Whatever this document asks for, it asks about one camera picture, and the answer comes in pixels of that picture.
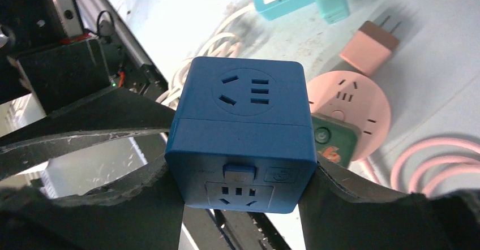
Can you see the dark green cube socket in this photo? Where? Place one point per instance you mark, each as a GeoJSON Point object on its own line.
{"type": "Point", "coordinates": [335, 140]}

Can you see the blue cube socket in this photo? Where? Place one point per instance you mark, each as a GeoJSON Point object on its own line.
{"type": "Point", "coordinates": [242, 137]}

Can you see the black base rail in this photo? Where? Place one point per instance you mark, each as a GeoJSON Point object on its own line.
{"type": "Point", "coordinates": [223, 229]}

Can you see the pink round power strip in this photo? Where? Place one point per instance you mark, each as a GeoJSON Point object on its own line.
{"type": "Point", "coordinates": [354, 99]}

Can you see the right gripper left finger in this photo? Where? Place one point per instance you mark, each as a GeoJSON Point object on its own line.
{"type": "Point", "coordinates": [141, 210]}

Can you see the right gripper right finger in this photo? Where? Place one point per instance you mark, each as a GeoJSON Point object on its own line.
{"type": "Point", "coordinates": [342, 210]}

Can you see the pink brown plug adapter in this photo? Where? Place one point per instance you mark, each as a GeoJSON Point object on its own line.
{"type": "Point", "coordinates": [371, 45]}

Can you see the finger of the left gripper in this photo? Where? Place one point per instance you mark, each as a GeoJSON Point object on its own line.
{"type": "Point", "coordinates": [112, 113]}

